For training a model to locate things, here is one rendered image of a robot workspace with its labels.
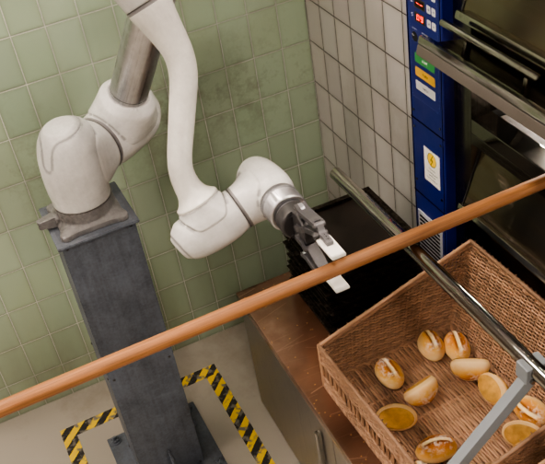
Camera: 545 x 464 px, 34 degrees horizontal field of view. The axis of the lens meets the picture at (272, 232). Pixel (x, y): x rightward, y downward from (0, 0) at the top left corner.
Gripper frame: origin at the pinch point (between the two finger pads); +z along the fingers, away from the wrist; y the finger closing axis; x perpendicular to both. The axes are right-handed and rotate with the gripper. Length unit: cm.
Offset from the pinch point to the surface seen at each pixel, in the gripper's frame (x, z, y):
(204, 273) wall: -1, -122, 90
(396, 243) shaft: -13.2, 1.2, -0.5
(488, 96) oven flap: -39.0, -5.1, -21.7
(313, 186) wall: -48, -122, 71
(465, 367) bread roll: -35, -8, 55
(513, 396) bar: -13.4, 38.9, 8.1
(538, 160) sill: -55, -9, 2
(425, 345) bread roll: -32, -20, 56
